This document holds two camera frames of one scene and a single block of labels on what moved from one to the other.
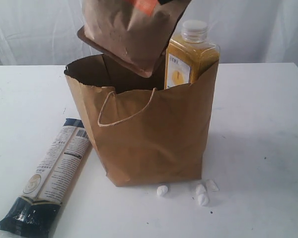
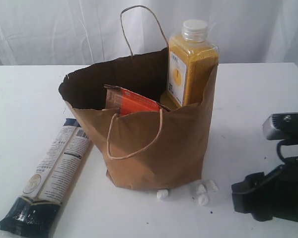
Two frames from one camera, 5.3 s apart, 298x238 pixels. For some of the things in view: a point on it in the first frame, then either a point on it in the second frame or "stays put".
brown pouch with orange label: x=133 y=32 -> x=126 y=101
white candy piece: x=202 y=200 stays put
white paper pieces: x=211 y=186 stays put
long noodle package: x=34 y=215 stays put
